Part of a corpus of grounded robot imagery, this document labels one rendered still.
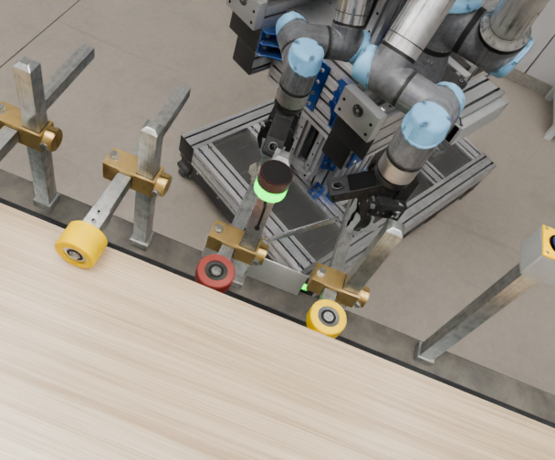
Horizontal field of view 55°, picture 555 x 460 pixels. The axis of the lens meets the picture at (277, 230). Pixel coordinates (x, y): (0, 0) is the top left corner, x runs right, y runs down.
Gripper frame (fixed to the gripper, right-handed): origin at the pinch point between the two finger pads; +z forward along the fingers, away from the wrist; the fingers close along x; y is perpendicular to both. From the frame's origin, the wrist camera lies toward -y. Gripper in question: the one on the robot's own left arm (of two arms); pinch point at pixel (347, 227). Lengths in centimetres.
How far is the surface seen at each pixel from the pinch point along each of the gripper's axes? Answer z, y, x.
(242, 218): 9.1, -21.9, 6.0
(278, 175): -21.6, -21.8, -6.2
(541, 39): 63, 176, 203
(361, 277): 2.0, 2.4, -11.3
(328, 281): 8.5, -2.6, -9.1
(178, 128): 95, -34, 117
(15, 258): 5, -66, -12
